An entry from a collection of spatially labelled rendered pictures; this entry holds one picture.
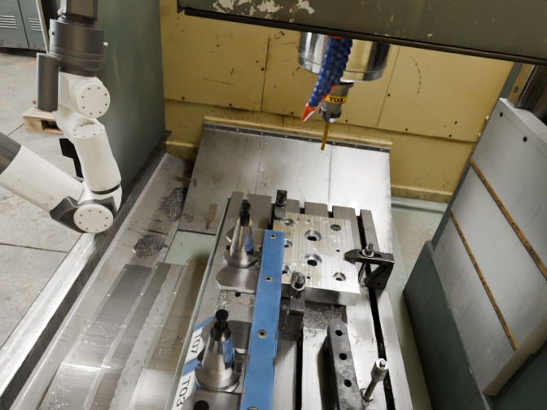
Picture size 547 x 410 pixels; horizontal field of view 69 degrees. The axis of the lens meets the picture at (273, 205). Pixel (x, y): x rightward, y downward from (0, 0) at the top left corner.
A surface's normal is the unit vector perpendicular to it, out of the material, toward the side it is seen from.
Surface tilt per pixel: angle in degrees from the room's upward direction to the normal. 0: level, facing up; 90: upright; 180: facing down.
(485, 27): 90
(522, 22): 90
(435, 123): 90
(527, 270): 90
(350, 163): 24
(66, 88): 74
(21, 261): 0
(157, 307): 8
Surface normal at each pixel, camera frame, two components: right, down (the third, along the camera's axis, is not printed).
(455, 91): -0.07, 0.58
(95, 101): 0.80, 0.36
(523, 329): -0.99, -0.16
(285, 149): 0.08, -0.50
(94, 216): 0.26, 0.59
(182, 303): 0.13, -0.87
